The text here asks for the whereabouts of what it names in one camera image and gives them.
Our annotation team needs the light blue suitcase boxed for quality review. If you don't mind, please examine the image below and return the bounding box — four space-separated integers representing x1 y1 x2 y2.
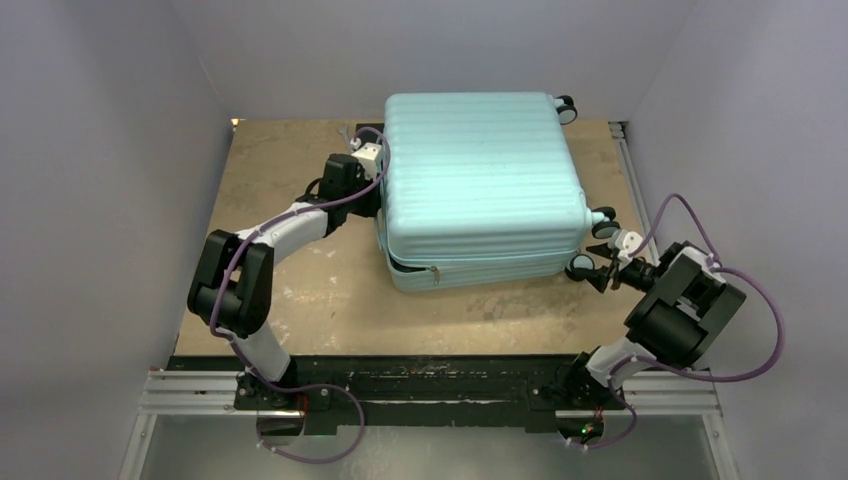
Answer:
376 92 615 292

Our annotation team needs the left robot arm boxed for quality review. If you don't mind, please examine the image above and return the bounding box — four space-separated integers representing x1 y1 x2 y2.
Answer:
187 154 388 409

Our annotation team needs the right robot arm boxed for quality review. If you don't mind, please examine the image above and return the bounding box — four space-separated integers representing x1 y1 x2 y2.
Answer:
547 242 746 408

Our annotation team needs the silver metal wrench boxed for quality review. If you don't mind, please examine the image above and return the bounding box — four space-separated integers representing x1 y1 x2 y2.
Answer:
337 125 352 148

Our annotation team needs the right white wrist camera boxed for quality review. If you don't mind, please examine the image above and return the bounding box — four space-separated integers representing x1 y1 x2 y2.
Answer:
607 229 645 262

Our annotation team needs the black metal base rail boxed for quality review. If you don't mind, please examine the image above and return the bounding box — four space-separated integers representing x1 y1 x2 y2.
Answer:
135 354 723 442

